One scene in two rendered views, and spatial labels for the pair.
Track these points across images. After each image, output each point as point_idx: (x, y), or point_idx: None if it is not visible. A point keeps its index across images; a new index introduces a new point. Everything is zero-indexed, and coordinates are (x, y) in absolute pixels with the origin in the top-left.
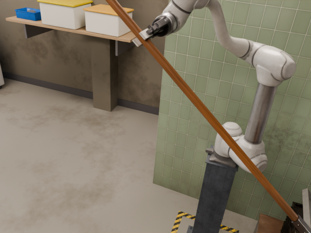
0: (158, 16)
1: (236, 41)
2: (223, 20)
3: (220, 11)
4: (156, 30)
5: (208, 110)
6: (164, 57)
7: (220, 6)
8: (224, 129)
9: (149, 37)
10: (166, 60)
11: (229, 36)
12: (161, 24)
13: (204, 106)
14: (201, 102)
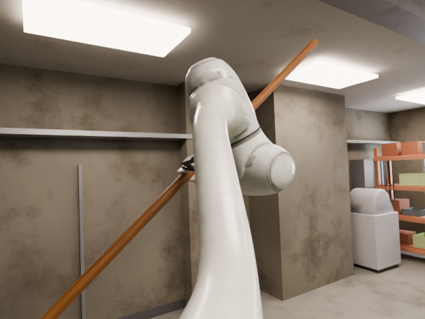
0: None
1: (188, 302)
2: (194, 170)
3: (192, 142)
4: (188, 167)
5: (93, 263)
6: (162, 193)
7: (192, 128)
8: (62, 294)
9: (182, 172)
10: (159, 197)
11: (203, 252)
12: (186, 160)
13: (100, 256)
14: (105, 251)
